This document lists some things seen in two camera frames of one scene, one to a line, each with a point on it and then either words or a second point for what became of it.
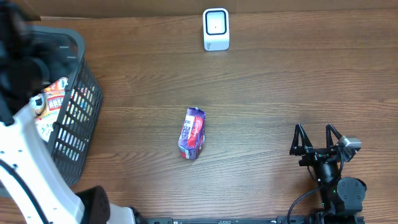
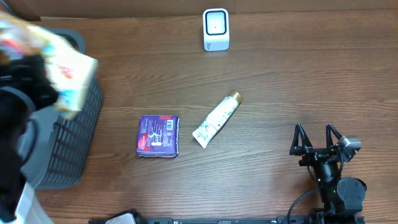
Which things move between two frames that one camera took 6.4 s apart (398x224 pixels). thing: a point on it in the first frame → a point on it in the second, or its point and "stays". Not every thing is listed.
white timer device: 216,29 stays
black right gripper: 313,154 stays
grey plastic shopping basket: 79,109 stays
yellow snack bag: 46,105 → 73,73
